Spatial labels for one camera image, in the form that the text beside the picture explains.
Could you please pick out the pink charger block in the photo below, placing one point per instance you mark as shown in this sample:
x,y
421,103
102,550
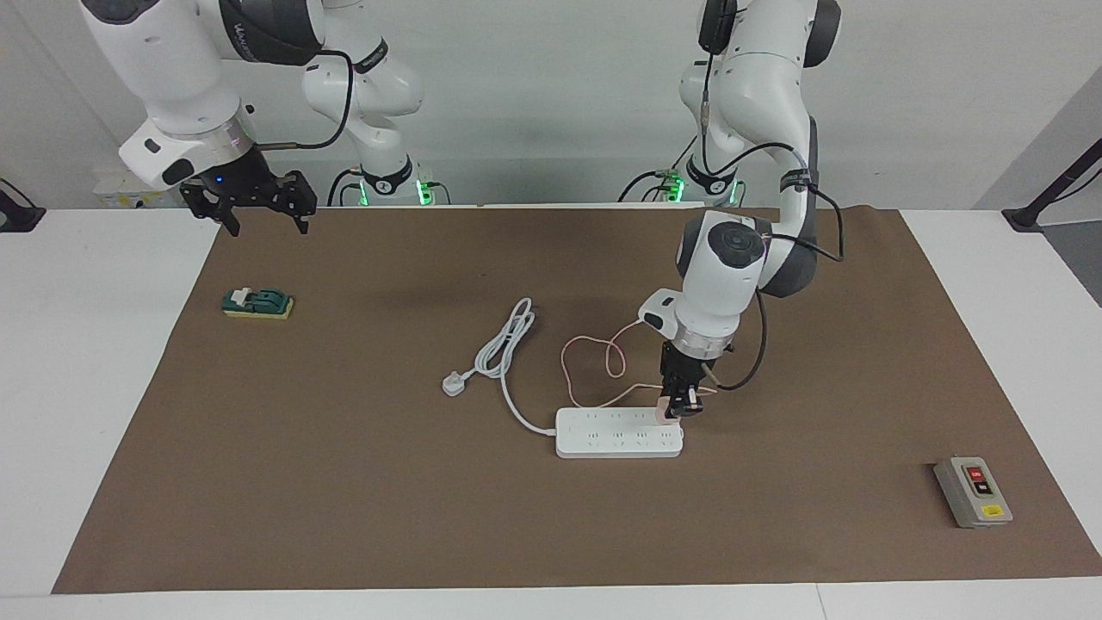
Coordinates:
x,y
660,413

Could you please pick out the grey on-off switch box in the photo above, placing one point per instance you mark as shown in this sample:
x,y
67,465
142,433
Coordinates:
x,y
973,492

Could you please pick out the brown table mat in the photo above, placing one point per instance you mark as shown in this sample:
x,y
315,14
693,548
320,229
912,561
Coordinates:
x,y
551,517

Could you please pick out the black stand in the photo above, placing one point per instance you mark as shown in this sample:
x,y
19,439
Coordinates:
x,y
1024,220

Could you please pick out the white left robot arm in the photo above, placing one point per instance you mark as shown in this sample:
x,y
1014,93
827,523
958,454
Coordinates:
x,y
732,267

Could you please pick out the black clamp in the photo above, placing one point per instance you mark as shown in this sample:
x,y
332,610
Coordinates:
x,y
17,220

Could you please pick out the white background box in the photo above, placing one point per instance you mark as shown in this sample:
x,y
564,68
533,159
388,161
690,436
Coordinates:
x,y
112,194

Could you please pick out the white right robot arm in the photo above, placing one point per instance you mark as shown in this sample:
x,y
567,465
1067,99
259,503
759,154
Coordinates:
x,y
172,77

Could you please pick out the white power strip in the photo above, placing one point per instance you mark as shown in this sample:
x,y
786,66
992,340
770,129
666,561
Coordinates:
x,y
611,437

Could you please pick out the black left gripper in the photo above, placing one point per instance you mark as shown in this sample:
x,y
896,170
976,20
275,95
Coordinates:
x,y
680,370

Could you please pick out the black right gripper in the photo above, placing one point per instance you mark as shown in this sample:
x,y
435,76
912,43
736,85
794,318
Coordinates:
x,y
245,185

